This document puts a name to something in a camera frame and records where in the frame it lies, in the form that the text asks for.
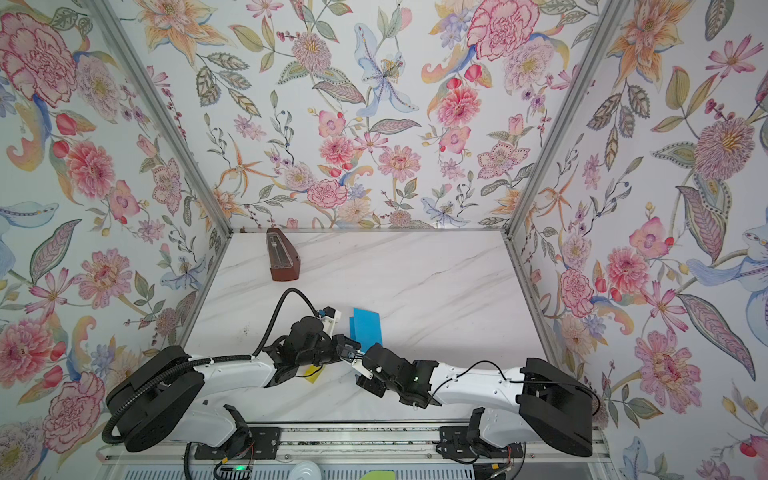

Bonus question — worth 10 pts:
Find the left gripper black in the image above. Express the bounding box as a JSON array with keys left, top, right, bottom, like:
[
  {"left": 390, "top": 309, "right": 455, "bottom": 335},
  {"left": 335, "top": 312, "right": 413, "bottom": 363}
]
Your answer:
[{"left": 297, "top": 337, "right": 364, "bottom": 369}]

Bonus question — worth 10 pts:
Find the blue square paper sheet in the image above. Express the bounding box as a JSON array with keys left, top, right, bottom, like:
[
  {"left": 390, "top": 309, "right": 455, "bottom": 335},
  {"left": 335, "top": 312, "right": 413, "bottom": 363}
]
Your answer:
[{"left": 350, "top": 308, "right": 383, "bottom": 352}]

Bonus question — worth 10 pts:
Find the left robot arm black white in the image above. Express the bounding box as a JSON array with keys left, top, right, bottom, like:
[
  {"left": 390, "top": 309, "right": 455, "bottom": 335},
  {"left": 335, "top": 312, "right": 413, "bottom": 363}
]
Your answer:
[{"left": 102, "top": 316, "right": 361, "bottom": 457}]

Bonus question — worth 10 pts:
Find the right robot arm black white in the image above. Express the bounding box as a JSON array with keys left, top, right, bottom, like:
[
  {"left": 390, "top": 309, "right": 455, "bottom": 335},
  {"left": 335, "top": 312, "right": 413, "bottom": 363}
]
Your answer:
[{"left": 350, "top": 344, "right": 599, "bottom": 458}]

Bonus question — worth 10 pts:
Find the yellow block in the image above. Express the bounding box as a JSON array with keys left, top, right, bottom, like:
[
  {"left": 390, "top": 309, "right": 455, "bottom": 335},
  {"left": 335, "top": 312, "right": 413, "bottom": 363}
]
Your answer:
[{"left": 302, "top": 366, "right": 323, "bottom": 384}]

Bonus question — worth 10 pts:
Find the brown wooden metronome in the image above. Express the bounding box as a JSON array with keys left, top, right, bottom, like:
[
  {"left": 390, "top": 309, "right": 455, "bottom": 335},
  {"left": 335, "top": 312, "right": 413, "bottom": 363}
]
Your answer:
[{"left": 266, "top": 228, "right": 301, "bottom": 282}]

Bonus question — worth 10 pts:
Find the green object at edge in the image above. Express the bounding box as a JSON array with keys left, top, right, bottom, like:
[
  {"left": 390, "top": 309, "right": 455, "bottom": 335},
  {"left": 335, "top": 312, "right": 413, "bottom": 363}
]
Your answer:
[{"left": 360, "top": 470, "right": 397, "bottom": 480}]

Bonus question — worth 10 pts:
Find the white round object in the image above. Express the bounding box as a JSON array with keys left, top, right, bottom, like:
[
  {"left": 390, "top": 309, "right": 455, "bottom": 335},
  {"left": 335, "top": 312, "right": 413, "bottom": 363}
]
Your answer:
[{"left": 288, "top": 461, "right": 323, "bottom": 480}]

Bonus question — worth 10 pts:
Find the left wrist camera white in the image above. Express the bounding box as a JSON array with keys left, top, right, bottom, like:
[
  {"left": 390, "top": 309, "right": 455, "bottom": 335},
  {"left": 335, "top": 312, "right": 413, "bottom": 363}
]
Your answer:
[{"left": 320, "top": 306, "right": 341, "bottom": 337}]

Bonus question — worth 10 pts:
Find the aluminium front rail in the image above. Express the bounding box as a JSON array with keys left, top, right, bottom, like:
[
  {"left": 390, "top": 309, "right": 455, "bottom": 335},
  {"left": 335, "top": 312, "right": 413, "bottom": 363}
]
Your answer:
[{"left": 96, "top": 420, "right": 611, "bottom": 465}]

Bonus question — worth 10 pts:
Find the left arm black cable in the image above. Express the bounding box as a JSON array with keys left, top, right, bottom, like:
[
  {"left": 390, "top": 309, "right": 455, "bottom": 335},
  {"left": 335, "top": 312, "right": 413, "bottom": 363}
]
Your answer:
[{"left": 251, "top": 287, "right": 322, "bottom": 358}]

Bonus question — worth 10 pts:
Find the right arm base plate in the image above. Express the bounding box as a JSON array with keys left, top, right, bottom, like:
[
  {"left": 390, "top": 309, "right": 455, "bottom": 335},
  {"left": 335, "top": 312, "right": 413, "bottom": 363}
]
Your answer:
[{"left": 435, "top": 426, "right": 523, "bottom": 462}]

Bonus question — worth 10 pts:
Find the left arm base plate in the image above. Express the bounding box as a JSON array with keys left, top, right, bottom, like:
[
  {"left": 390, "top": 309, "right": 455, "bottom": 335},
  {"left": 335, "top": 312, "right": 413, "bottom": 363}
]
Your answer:
[{"left": 194, "top": 427, "right": 282, "bottom": 461}]

